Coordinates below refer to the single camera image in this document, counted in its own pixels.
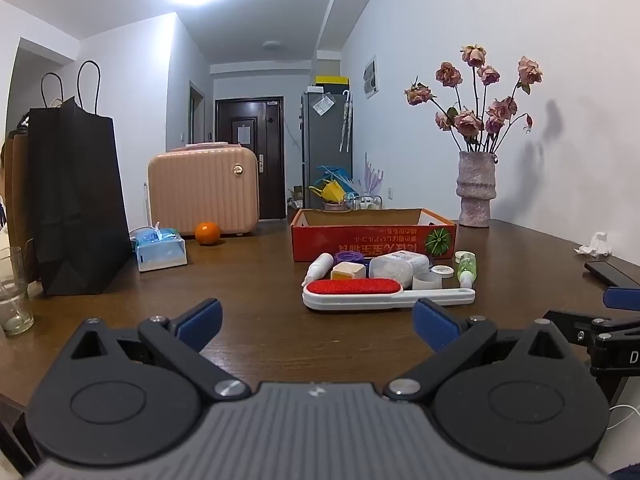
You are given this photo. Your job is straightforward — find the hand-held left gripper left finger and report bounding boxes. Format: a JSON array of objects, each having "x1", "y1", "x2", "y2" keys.
[{"x1": 64, "y1": 298, "x2": 252, "y2": 403}]

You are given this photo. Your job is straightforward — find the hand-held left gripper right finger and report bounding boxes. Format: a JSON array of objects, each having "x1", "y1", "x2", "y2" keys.
[{"x1": 390, "y1": 298, "x2": 587, "y2": 404}]

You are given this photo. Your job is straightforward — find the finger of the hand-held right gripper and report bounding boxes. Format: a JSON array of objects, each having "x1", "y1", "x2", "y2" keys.
[
  {"x1": 542, "y1": 309, "x2": 640, "y2": 346},
  {"x1": 602, "y1": 286, "x2": 640, "y2": 311}
]

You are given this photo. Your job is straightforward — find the large white plastic bottle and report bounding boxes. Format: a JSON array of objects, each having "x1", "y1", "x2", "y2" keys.
[{"x1": 369, "y1": 251, "x2": 431, "y2": 290}]

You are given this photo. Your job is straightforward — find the red and white lint brush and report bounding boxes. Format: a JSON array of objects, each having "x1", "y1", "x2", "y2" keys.
[{"x1": 302, "y1": 278, "x2": 476, "y2": 312}]

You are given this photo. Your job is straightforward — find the orange cardboard box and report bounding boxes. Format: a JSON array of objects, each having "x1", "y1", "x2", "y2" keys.
[{"x1": 290, "y1": 207, "x2": 458, "y2": 263}]

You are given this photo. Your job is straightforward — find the black flat phone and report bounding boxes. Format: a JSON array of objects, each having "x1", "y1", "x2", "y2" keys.
[{"x1": 584, "y1": 261, "x2": 640, "y2": 286}]

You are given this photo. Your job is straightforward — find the crumpled white tissue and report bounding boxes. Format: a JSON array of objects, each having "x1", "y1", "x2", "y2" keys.
[{"x1": 574, "y1": 232, "x2": 613, "y2": 258}]

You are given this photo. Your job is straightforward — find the green spray bottle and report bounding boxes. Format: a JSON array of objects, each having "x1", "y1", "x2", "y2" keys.
[{"x1": 456, "y1": 251, "x2": 478, "y2": 288}]

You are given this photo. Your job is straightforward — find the blue tissue box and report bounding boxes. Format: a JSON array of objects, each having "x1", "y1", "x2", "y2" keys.
[{"x1": 131, "y1": 221, "x2": 188, "y2": 273}]

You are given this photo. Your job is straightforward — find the orange fruit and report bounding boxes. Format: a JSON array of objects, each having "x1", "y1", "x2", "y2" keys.
[{"x1": 194, "y1": 221, "x2": 222, "y2": 246}]

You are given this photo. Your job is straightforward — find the small yellow white box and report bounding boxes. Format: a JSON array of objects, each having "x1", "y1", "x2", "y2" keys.
[{"x1": 330, "y1": 261, "x2": 368, "y2": 281}]

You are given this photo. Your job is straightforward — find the white dropper bottle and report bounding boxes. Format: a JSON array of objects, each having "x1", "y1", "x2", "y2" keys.
[{"x1": 301, "y1": 253, "x2": 335, "y2": 288}]

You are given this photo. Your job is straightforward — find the pink hard-shell suitcase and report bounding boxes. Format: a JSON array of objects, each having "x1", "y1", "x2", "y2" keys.
[{"x1": 147, "y1": 142, "x2": 261, "y2": 237}]

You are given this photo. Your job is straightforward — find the pink ribbed vase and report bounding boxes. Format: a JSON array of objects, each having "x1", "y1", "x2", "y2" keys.
[{"x1": 455, "y1": 150, "x2": 499, "y2": 228}]

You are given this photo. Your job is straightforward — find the dark brown entrance door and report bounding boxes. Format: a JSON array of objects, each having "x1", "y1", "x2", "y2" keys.
[{"x1": 215, "y1": 97, "x2": 286, "y2": 221}]

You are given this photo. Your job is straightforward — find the yellow and blue plastic item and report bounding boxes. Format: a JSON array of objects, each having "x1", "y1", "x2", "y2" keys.
[{"x1": 308, "y1": 165, "x2": 358, "y2": 206}]

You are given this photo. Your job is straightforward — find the black paper bag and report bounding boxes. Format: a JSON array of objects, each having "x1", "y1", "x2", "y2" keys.
[{"x1": 25, "y1": 60, "x2": 133, "y2": 297}]

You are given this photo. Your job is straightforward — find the clear drinking glass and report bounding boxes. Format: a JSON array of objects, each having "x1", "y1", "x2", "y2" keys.
[{"x1": 0, "y1": 246, "x2": 36, "y2": 337}]

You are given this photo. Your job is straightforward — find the grey side door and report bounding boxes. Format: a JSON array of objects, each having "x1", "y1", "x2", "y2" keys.
[{"x1": 188, "y1": 81, "x2": 206, "y2": 145}]

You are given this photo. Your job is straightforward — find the grey refrigerator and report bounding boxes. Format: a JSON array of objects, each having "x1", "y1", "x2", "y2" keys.
[{"x1": 300, "y1": 89, "x2": 354, "y2": 208}]

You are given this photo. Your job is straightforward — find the dried pink roses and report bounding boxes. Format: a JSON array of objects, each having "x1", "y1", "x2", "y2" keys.
[{"x1": 404, "y1": 44, "x2": 544, "y2": 155}]

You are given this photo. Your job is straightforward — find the brown paper bag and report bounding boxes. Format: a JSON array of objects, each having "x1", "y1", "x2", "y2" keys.
[{"x1": 0, "y1": 72, "x2": 66, "y2": 286}]

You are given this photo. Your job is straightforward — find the white hanging umbrella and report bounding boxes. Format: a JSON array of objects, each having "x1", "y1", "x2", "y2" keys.
[{"x1": 339, "y1": 90, "x2": 354, "y2": 153}]

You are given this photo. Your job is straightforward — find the purple flower wall decoration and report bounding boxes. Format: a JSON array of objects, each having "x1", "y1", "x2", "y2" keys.
[{"x1": 361, "y1": 152, "x2": 386, "y2": 196}]

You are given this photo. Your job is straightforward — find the framed wall picture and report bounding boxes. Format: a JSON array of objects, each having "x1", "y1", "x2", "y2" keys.
[{"x1": 363, "y1": 55, "x2": 379, "y2": 100}]

